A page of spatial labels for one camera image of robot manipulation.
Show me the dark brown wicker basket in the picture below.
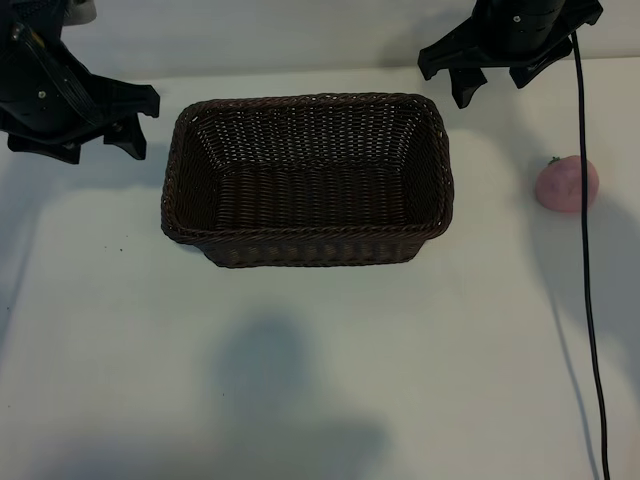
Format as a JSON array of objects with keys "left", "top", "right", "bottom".
[{"left": 160, "top": 91, "right": 455, "bottom": 269}]

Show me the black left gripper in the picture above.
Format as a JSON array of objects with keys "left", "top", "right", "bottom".
[{"left": 0, "top": 22, "right": 161, "bottom": 165}]

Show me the black round cable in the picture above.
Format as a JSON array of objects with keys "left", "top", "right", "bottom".
[{"left": 569, "top": 30, "right": 612, "bottom": 480}]

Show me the pink peach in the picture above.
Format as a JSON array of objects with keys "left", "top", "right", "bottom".
[{"left": 534, "top": 154, "right": 600, "bottom": 215}]

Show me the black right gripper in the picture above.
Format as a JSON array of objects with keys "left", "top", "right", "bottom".
[{"left": 418, "top": 0, "right": 604, "bottom": 110}]

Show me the grey rounded object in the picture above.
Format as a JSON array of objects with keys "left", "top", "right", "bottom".
[{"left": 63, "top": 0, "right": 97, "bottom": 25}]

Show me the black ribbed flat cable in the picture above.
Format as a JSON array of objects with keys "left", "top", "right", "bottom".
[{"left": 17, "top": 27, "right": 104, "bottom": 129}]

